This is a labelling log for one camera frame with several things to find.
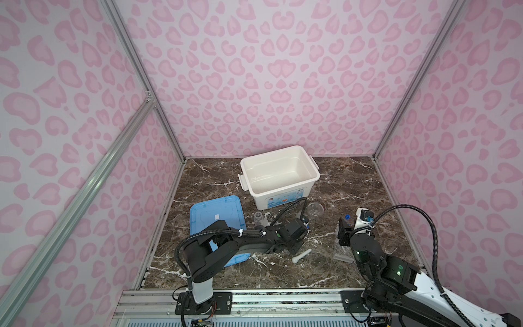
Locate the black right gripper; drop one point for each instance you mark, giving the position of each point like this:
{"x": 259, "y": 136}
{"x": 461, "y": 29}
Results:
{"x": 344, "y": 233}

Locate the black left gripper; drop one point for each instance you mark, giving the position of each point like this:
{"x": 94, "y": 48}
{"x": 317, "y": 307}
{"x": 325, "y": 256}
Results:
{"x": 295, "y": 250}

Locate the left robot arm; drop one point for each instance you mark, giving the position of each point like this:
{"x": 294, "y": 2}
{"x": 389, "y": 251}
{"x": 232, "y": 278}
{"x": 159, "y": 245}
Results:
{"x": 264, "y": 240}

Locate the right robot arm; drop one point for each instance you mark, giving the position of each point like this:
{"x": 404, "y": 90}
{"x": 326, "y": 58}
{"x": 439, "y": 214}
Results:
{"x": 396, "y": 286}

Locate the white ceramic pestle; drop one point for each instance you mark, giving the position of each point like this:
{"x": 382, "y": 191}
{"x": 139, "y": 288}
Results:
{"x": 296, "y": 259}

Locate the clear plastic test tube rack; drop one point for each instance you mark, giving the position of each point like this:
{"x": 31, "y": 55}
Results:
{"x": 343, "y": 253}

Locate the clear round-bottom flask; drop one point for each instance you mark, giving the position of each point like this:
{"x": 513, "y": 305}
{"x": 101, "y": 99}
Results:
{"x": 314, "y": 210}

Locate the small clear glass bottle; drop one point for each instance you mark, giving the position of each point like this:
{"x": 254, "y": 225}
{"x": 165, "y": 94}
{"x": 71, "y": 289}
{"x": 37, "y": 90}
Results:
{"x": 259, "y": 219}

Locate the white plastic storage bin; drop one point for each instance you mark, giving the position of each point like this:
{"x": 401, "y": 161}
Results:
{"x": 279, "y": 177}

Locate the blue plastic bin lid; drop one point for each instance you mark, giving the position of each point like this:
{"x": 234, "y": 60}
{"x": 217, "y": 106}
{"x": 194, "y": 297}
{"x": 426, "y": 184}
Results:
{"x": 213, "y": 214}

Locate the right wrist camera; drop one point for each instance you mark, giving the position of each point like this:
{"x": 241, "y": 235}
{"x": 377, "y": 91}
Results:
{"x": 364, "y": 218}

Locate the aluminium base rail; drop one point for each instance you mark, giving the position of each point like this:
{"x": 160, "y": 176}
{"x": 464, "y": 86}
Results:
{"x": 269, "y": 307}

